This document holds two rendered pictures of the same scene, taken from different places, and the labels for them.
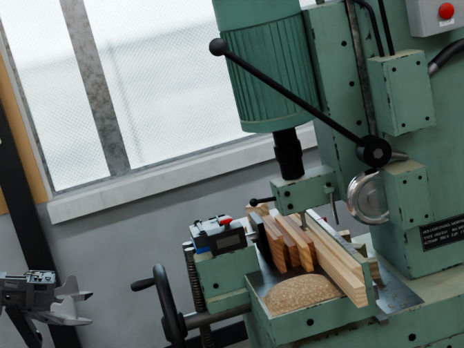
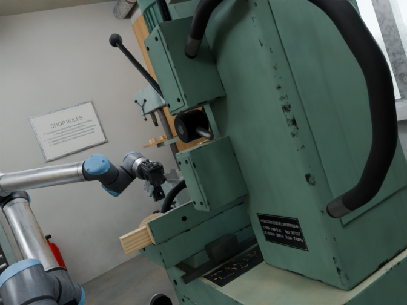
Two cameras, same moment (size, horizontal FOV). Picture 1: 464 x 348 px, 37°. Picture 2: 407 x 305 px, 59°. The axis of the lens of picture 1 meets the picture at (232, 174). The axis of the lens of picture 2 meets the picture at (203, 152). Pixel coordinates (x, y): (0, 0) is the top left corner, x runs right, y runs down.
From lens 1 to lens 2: 1.54 m
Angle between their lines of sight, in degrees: 71
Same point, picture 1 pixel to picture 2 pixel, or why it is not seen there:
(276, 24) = (149, 11)
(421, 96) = (169, 75)
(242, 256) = not seen: hidden behind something
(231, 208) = not seen: outside the picture
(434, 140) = (244, 121)
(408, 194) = (185, 175)
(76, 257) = not seen: hidden behind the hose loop
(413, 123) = (173, 104)
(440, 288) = (250, 284)
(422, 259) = (268, 248)
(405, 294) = (238, 272)
